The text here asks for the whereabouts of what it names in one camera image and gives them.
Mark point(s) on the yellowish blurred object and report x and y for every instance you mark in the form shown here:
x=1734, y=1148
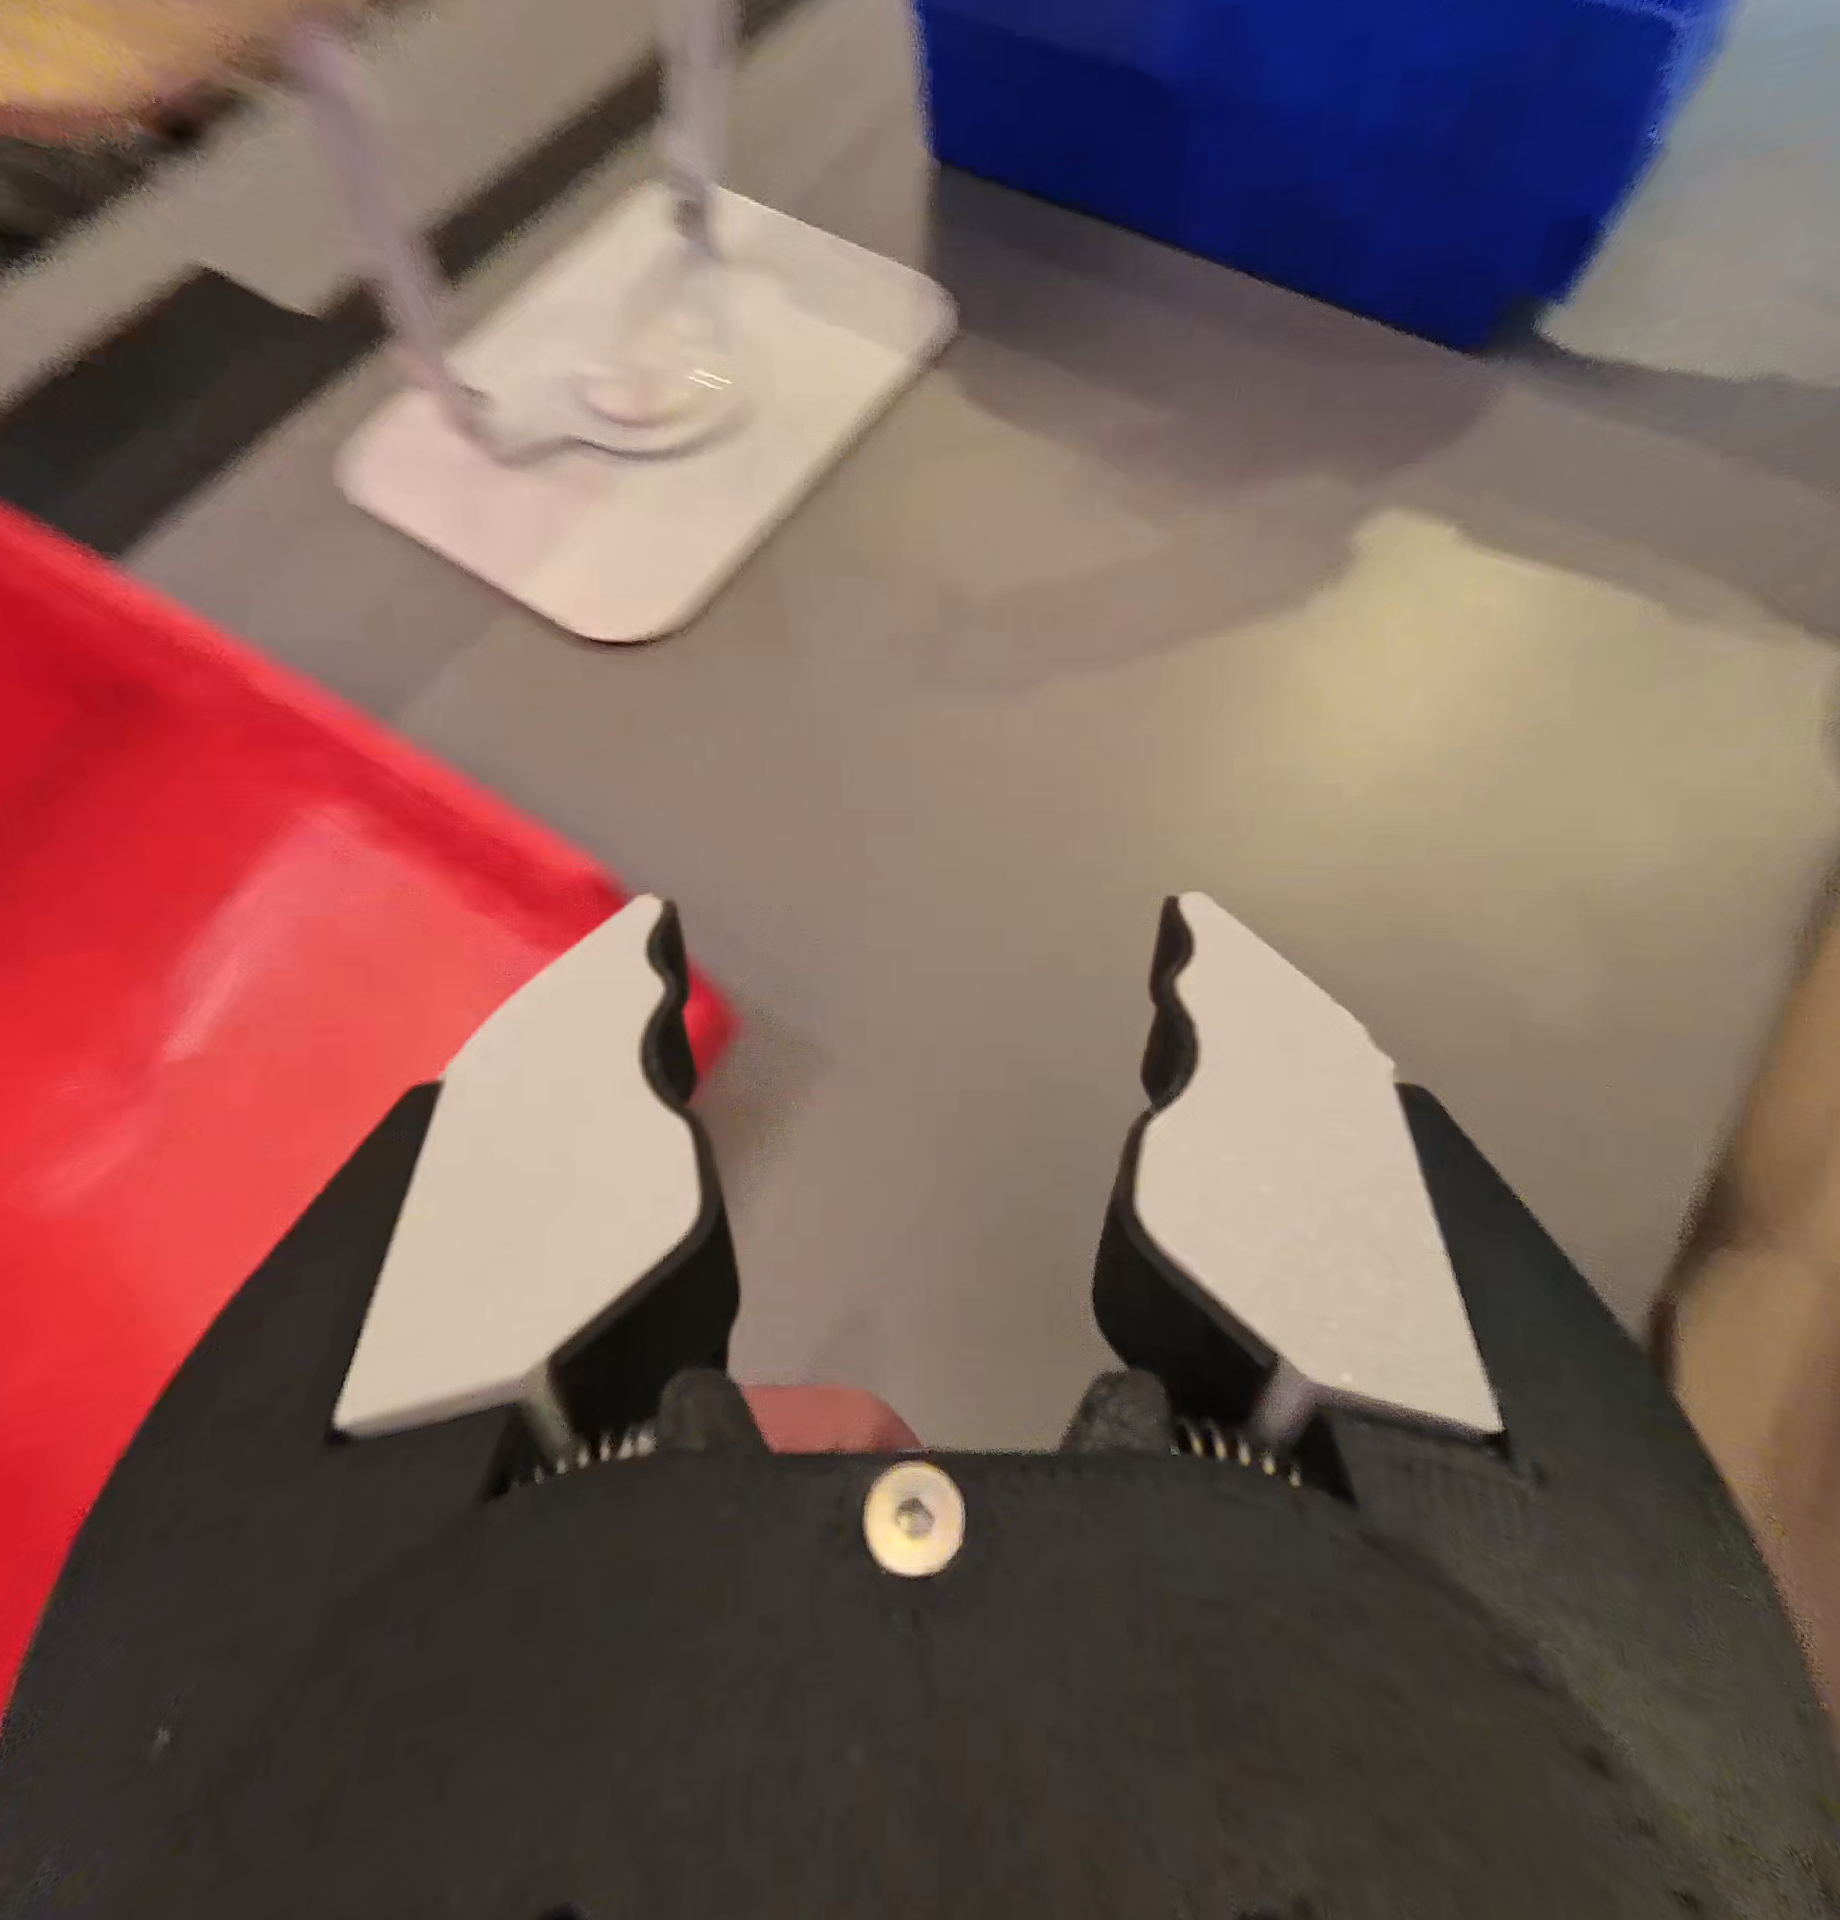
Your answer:
x=81, y=61

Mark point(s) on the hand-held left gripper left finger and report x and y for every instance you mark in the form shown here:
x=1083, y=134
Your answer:
x=545, y=1186

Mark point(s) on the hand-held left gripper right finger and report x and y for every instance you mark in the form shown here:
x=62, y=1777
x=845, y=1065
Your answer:
x=1295, y=1201

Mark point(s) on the blue plastic bin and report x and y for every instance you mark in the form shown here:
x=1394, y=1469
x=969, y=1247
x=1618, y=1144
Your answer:
x=1310, y=135

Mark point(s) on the red plastic bin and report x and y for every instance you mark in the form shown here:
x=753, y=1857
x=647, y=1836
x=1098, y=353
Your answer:
x=185, y=976

